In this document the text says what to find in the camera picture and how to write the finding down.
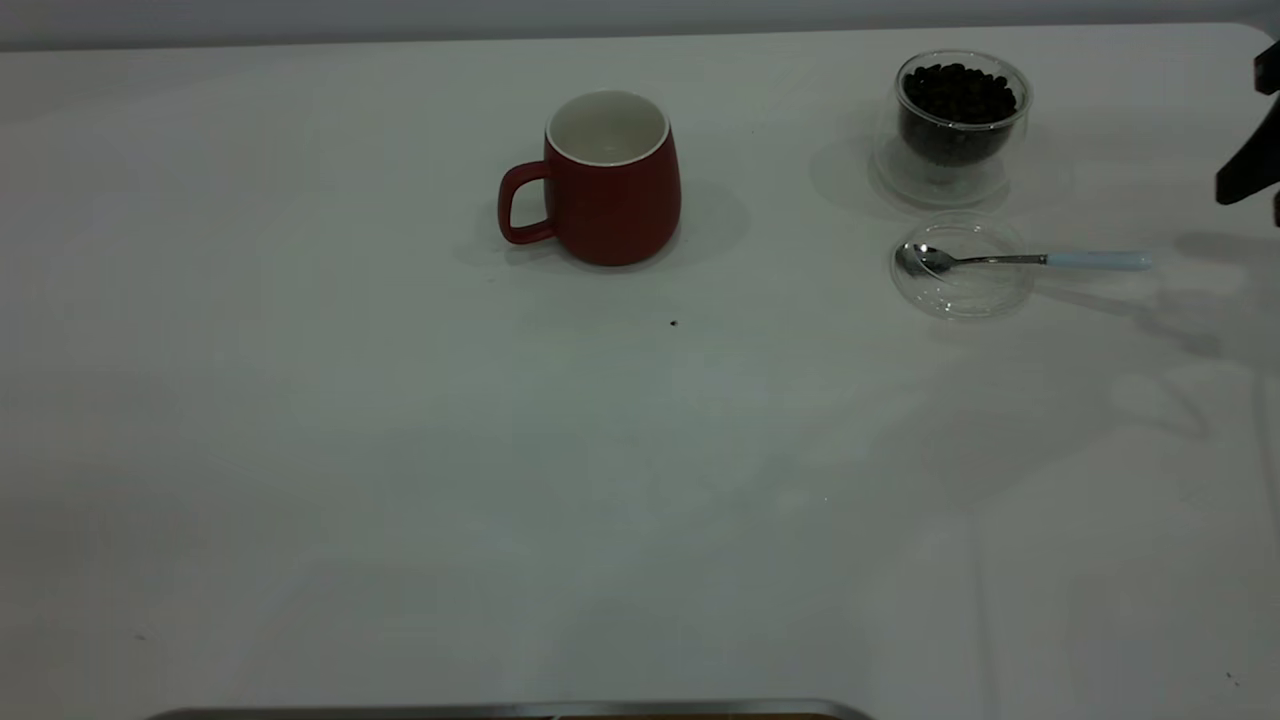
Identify clear double-wall glass cup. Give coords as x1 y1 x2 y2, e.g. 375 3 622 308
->
868 50 1033 212

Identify red ceramic mug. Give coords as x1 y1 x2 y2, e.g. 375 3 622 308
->
498 90 683 268

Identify dark coffee beans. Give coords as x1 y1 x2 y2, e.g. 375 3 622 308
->
902 63 1019 167

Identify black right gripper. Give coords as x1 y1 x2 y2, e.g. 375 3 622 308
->
1215 40 1280 227

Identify metal spoon with pale-blue handle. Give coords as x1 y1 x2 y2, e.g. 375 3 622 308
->
895 243 1154 278

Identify clear round glass lid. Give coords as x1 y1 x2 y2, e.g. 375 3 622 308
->
889 212 1036 322

